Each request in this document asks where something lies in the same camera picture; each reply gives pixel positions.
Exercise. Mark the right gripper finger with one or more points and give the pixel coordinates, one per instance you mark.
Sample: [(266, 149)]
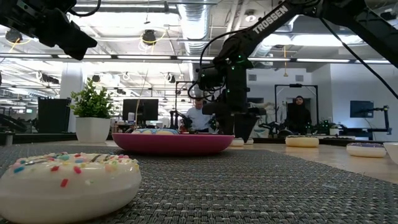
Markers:
[(245, 124), (225, 124)]

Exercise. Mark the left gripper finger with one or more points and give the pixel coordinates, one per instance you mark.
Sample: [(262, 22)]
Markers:
[(74, 54), (68, 37)]

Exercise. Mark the small teal icing donut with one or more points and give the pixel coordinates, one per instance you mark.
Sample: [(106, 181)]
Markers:
[(237, 143)]

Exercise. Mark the chocolate icing donut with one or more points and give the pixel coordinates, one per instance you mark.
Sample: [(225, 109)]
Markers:
[(302, 142)]

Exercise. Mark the blue icing donut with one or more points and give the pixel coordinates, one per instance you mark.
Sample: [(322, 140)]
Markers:
[(155, 131)]

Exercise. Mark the cream zigzag sprinkled donut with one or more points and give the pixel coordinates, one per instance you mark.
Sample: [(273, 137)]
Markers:
[(68, 193)]

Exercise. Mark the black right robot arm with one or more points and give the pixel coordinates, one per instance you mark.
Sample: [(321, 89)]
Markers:
[(248, 40)]

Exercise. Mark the black background robot arm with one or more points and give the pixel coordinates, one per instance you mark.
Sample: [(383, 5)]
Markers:
[(270, 127), (317, 128)]

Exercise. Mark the black round ceiling device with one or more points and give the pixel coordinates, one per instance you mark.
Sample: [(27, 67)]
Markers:
[(13, 35), (149, 37)]

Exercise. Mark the person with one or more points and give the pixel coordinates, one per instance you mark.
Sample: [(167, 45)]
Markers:
[(298, 116), (197, 119)]

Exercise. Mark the white crumpled cover sheet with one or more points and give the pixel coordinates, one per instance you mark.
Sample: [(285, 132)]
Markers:
[(275, 116)]

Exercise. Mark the pink round plate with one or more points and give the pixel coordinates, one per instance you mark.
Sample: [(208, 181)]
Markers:
[(171, 144)]

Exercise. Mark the black cabinet panel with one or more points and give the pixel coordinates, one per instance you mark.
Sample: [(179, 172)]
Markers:
[(54, 113)]

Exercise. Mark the long linear ceiling light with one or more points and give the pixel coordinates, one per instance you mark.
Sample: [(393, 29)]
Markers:
[(140, 57)]

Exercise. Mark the grey woven placemat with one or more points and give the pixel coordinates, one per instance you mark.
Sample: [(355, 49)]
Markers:
[(248, 193)]

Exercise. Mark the round white ceiling fixture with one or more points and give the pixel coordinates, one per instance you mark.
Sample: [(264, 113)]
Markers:
[(250, 17)]

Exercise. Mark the green plant in white pot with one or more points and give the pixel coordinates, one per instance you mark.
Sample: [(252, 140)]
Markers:
[(92, 130)]

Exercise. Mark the black computer monitor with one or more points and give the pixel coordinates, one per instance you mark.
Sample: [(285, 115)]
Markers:
[(146, 109)]

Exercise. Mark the black jointed stand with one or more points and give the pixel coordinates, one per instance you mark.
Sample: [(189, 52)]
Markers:
[(386, 119)]

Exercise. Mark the white round plate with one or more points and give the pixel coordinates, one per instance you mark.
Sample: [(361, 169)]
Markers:
[(392, 152)]

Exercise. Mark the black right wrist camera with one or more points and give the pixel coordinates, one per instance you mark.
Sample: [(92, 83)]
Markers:
[(210, 79)]

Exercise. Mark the black metal rig frame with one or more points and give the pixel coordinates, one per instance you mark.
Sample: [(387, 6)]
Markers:
[(186, 82), (295, 85)]

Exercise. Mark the dark wall screen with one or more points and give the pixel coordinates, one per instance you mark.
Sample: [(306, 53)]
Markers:
[(362, 109)]

